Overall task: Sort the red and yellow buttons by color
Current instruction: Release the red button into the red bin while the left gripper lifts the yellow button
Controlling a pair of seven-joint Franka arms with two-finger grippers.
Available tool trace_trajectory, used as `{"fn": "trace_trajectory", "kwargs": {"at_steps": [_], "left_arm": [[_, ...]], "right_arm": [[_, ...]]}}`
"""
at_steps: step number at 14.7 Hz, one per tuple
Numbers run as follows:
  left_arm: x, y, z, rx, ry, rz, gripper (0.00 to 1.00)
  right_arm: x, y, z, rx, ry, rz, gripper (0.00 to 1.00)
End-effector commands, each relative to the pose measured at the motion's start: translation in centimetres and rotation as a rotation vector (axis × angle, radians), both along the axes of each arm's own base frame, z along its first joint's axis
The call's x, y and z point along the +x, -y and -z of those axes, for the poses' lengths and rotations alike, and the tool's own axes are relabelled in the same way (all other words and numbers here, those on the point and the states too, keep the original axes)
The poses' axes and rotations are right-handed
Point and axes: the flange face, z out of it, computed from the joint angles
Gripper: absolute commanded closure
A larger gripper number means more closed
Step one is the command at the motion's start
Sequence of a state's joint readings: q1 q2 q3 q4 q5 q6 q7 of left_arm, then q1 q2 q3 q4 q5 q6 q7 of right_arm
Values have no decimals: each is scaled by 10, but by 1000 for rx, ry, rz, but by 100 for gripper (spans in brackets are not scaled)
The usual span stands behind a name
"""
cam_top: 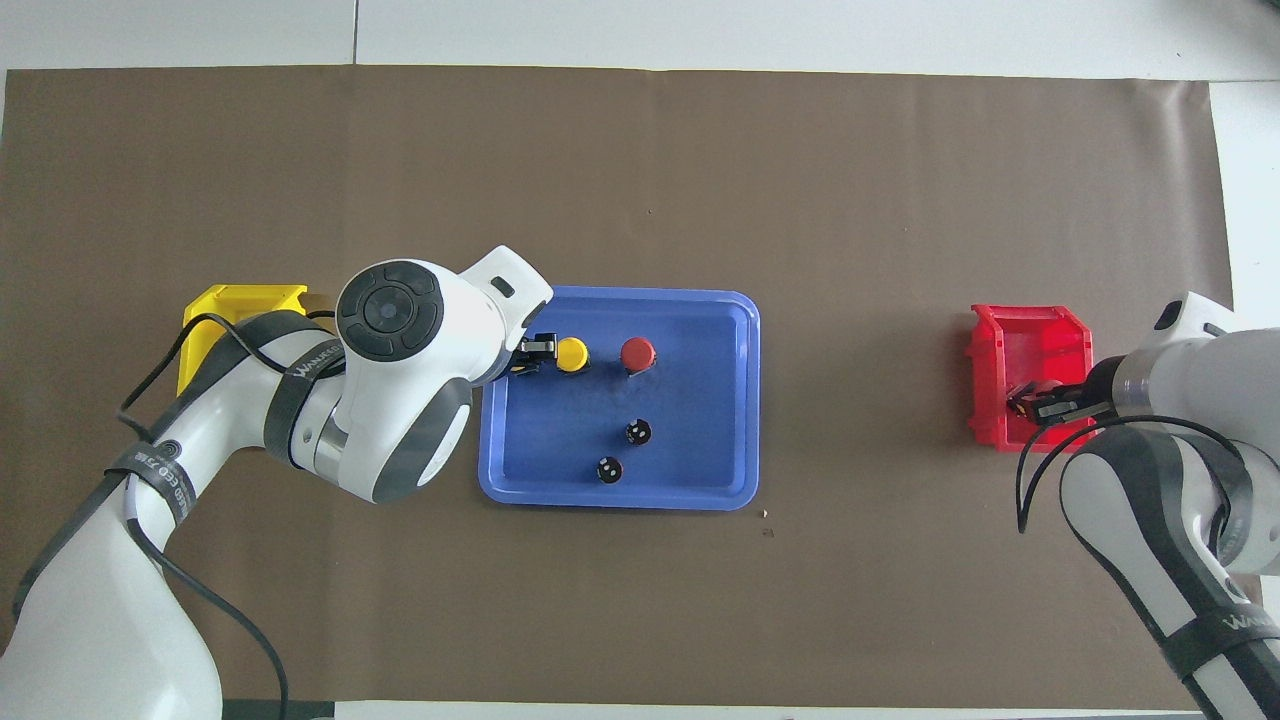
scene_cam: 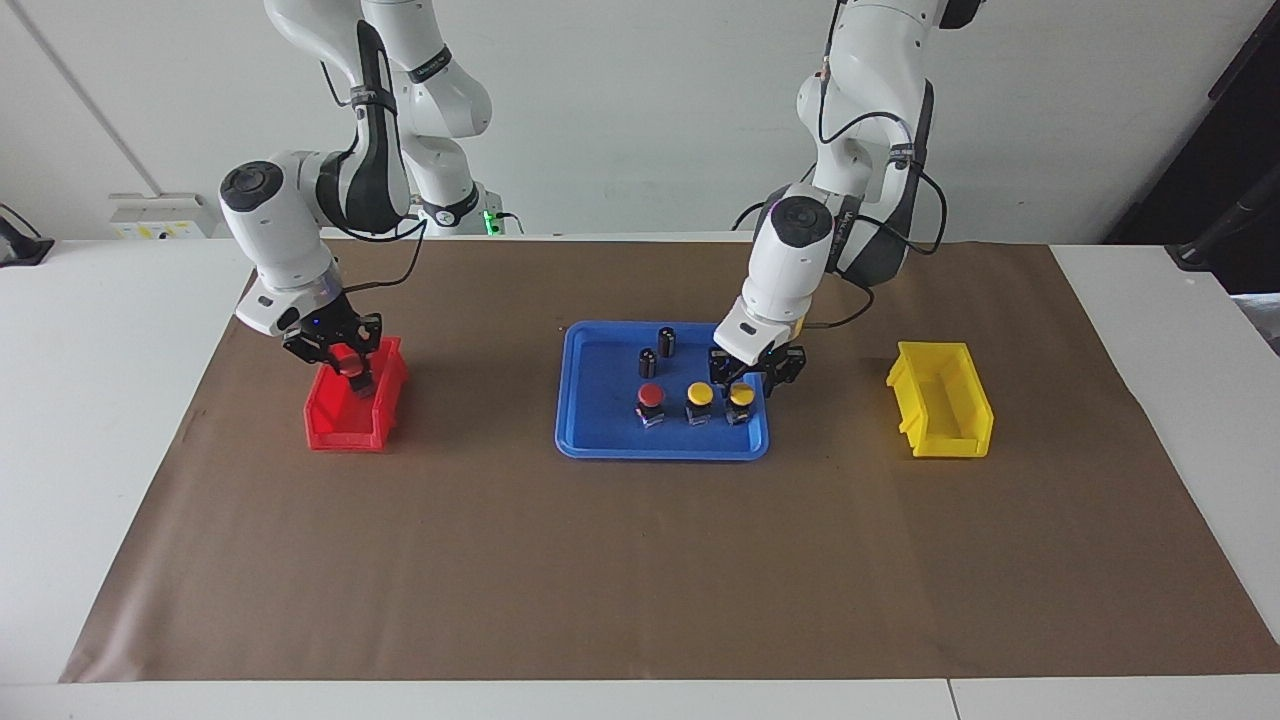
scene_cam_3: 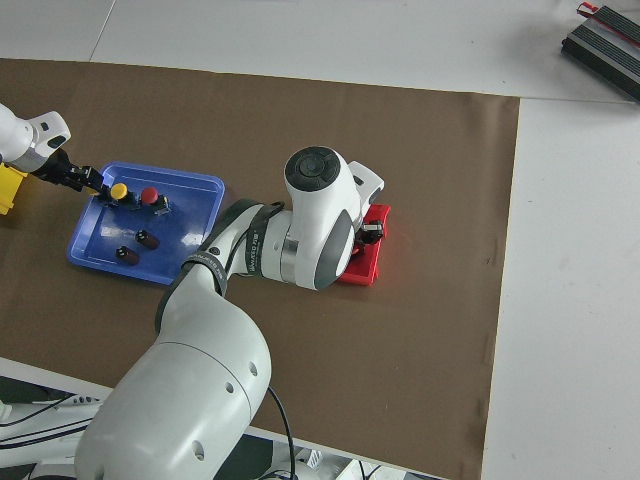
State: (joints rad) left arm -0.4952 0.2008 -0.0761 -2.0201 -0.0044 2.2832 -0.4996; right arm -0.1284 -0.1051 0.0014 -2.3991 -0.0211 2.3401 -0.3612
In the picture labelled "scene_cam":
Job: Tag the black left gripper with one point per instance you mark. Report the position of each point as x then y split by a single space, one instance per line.
775 357

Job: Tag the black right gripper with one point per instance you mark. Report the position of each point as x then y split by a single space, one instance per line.
322 328

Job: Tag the red push button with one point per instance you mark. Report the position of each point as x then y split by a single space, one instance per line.
650 396
347 358

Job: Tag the yellow push button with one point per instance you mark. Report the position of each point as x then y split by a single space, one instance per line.
699 394
741 397

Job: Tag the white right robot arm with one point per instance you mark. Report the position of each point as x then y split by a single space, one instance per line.
280 230

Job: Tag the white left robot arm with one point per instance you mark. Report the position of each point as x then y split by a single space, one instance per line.
790 270

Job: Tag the red plastic bin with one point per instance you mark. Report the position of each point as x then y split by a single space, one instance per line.
345 435

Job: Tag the black cylindrical capacitor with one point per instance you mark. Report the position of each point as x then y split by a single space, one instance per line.
666 342
647 364

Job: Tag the blue plastic tray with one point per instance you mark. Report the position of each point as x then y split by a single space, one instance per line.
600 360

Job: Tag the yellow plastic bin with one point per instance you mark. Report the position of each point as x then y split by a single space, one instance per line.
950 440

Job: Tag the white power socket box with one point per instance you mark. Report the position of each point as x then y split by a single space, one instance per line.
160 218

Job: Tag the brown paper mat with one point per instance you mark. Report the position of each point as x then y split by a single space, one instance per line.
640 560

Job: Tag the black device at table edge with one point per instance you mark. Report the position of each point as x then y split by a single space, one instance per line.
20 245

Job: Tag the black tripod stand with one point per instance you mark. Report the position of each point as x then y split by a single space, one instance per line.
1225 235

